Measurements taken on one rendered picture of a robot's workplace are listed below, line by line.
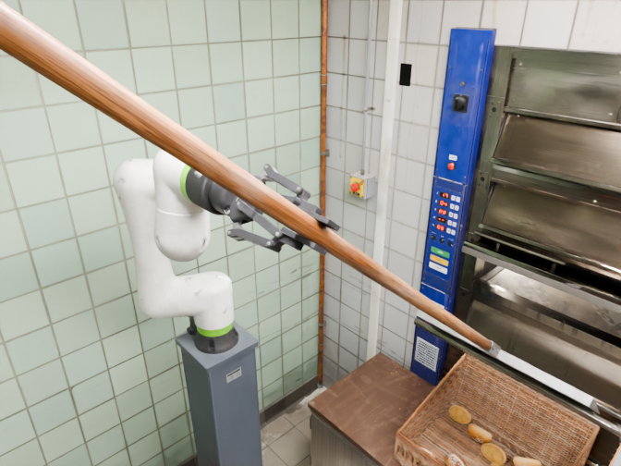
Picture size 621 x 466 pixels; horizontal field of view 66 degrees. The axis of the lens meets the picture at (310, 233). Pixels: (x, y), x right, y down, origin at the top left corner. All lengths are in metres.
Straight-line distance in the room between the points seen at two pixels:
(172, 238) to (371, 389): 1.65
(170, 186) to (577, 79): 1.31
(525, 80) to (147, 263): 1.36
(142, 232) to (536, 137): 1.31
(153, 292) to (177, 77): 0.82
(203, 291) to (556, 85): 1.30
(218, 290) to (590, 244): 1.23
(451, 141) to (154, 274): 1.18
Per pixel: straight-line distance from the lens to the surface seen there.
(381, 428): 2.24
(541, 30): 1.79
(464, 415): 2.28
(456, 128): 1.91
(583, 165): 1.77
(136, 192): 1.35
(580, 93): 1.77
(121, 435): 2.46
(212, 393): 1.68
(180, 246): 0.93
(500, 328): 2.14
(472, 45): 1.86
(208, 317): 1.56
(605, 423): 1.67
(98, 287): 2.00
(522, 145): 1.84
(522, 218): 1.90
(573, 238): 1.85
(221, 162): 0.52
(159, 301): 1.54
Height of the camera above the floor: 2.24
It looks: 26 degrees down
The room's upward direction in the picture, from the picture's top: straight up
